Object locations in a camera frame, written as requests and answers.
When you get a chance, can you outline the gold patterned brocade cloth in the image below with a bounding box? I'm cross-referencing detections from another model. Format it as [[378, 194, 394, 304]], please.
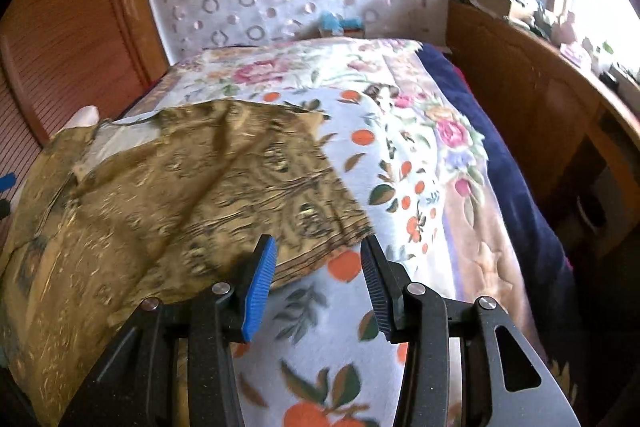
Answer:
[[1, 100, 372, 426]]

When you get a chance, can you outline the dark blue blanket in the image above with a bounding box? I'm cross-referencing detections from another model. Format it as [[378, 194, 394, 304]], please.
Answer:
[[418, 43, 574, 319]]

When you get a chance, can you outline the floral and orange print bedspread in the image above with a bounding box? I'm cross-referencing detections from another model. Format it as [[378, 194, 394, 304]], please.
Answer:
[[134, 38, 556, 426]]

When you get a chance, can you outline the wooden sideboard cabinet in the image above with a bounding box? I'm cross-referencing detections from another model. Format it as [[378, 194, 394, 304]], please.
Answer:
[[446, 0, 639, 258]]

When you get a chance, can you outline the white cloth pile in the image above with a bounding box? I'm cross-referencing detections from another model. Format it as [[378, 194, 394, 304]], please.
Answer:
[[63, 105, 100, 129]]

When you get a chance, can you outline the red-brown wooden wardrobe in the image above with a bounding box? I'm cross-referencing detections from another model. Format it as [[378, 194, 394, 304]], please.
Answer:
[[1, 0, 168, 179]]

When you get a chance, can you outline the clutter on sideboard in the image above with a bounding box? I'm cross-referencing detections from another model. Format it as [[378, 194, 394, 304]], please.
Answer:
[[446, 0, 639, 112]]

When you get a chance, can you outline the blue item on small box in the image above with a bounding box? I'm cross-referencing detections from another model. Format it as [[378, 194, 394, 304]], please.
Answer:
[[318, 12, 366, 38]]

